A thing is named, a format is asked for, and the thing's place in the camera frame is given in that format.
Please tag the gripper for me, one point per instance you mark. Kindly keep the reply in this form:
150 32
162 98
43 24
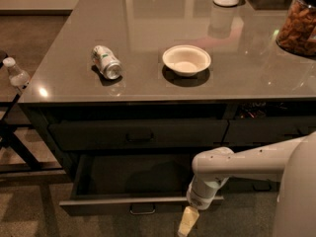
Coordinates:
199 198

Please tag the drawer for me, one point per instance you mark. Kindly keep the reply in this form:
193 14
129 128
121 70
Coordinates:
257 131
235 185
134 184
137 133

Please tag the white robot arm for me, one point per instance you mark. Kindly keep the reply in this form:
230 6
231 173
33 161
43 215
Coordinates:
292 163

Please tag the dark grey drawer cabinet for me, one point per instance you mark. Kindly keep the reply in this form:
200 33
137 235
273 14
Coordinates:
249 77

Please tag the white paper bowl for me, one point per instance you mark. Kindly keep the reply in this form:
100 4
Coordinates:
186 60

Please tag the crushed silver soda can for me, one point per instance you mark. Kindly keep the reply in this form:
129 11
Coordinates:
108 65

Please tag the black side table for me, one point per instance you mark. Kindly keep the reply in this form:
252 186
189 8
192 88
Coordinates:
9 139

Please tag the glass jar of snacks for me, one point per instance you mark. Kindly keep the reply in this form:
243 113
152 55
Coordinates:
298 33

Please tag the clear plastic water bottle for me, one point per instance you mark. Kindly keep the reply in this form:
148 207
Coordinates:
18 77

